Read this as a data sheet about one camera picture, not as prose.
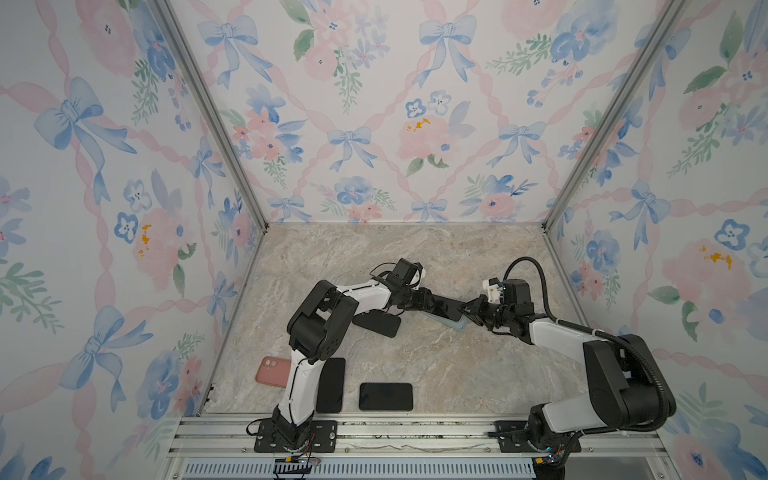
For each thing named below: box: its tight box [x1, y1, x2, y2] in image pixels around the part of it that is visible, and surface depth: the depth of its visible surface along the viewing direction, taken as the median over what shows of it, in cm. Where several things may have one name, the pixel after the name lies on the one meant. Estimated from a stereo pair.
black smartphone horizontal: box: [359, 382, 414, 411], surface depth 83 cm
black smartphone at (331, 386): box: [316, 358, 346, 413], surface depth 82 cm
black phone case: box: [352, 308, 401, 338], surface depth 96 cm
